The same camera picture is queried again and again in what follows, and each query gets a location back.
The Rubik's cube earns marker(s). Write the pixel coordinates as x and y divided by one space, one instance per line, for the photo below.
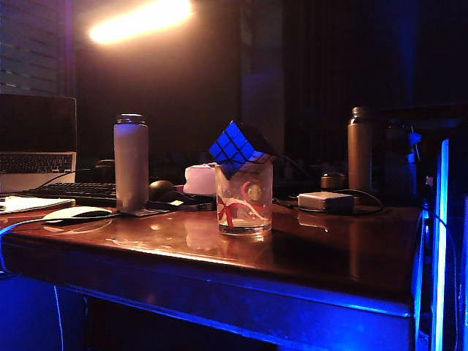
230 144

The clear glass cup red ribbon print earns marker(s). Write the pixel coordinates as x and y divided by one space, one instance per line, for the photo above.
243 219

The white tissue pack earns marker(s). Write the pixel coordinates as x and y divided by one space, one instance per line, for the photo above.
197 181

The dark rounded computer mouse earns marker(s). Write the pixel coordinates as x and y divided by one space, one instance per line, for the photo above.
161 188

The white power adapter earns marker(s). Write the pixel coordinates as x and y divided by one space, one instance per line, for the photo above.
325 201

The small brown bottle lid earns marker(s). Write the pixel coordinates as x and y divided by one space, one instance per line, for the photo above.
332 181

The white thermos bottle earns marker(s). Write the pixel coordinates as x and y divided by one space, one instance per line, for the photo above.
131 164

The brown thermos bottle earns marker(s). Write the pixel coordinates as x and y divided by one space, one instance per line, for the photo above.
360 153

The black rounded desk object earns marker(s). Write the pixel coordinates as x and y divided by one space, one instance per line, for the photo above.
104 168

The black keyboard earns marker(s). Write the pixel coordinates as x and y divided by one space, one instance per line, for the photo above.
73 190

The white computer mouse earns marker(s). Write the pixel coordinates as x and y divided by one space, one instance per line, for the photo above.
73 211

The dark bottle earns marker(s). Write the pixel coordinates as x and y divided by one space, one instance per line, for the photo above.
400 175

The bright bar lamp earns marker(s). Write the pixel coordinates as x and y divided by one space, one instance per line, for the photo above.
139 20

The white paper notebook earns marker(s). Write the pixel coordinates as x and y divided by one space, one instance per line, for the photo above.
33 203

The silver laptop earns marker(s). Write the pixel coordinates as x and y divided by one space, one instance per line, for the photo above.
36 124

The blue LED strip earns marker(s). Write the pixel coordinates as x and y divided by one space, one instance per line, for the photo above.
440 219

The window blind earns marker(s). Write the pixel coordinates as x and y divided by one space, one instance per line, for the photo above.
33 44

